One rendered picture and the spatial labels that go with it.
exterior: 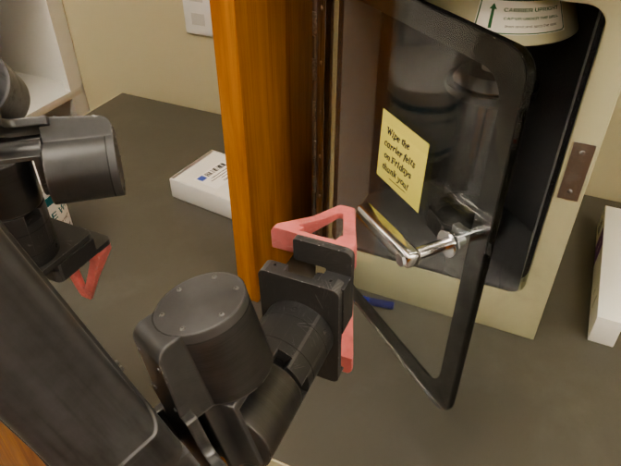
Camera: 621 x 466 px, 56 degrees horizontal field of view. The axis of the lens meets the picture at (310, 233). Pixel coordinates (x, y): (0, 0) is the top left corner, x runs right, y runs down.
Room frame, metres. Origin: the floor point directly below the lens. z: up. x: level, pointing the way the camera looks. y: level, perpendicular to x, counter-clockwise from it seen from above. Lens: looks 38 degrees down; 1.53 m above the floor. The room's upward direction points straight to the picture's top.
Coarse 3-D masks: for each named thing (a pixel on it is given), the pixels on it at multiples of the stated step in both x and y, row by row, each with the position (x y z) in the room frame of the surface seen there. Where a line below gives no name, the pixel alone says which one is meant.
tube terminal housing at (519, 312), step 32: (576, 0) 0.55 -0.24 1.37; (608, 0) 0.54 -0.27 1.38; (608, 32) 0.54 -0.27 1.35; (608, 64) 0.53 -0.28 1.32; (608, 96) 0.53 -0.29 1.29; (576, 128) 0.54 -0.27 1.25; (544, 224) 0.54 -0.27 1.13; (544, 256) 0.53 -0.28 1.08; (544, 288) 0.53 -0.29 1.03; (480, 320) 0.56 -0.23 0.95; (512, 320) 0.54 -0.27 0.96
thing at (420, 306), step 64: (384, 0) 0.53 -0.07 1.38; (384, 64) 0.52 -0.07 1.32; (448, 64) 0.44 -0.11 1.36; (512, 64) 0.38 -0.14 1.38; (448, 128) 0.43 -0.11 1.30; (512, 128) 0.37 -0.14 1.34; (384, 192) 0.50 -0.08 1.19; (448, 192) 0.42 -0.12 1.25; (384, 256) 0.49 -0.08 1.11; (384, 320) 0.48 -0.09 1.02; (448, 320) 0.39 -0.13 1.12; (448, 384) 0.38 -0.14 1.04
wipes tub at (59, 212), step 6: (36, 174) 0.70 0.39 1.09; (48, 198) 0.69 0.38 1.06; (48, 204) 0.68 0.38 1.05; (54, 204) 0.69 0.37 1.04; (60, 204) 0.71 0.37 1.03; (66, 204) 0.73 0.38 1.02; (48, 210) 0.68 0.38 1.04; (54, 210) 0.69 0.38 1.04; (60, 210) 0.70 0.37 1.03; (66, 210) 0.72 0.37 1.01; (54, 216) 0.69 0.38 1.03; (60, 216) 0.70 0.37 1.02; (66, 216) 0.71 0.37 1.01; (66, 222) 0.71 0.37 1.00
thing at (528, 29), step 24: (432, 0) 0.66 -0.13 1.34; (456, 0) 0.63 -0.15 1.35; (480, 0) 0.61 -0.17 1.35; (504, 0) 0.60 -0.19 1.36; (528, 0) 0.60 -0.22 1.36; (552, 0) 0.61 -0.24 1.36; (480, 24) 0.60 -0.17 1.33; (504, 24) 0.59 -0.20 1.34; (528, 24) 0.59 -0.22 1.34; (552, 24) 0.60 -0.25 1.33; (576, 24) 0.63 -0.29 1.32
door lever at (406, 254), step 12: (360, 204) 0.46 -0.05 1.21; (360, 216) 0.45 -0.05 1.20; (372, 216) 0.44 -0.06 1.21; (372, 228) 0.43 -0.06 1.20; (384, 228) 0.42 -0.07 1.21; (384, 240) 0.41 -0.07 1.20; (396, 240) 0.40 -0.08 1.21; (444, 240) 0.41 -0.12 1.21; (396, 252) 0.39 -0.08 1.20; (408, 252) 0.39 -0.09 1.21; (420, 252) 0.39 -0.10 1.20; (432, 252) 0.40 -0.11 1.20; (444, 252) 0.41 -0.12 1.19; (408, 264) 0.38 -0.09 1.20
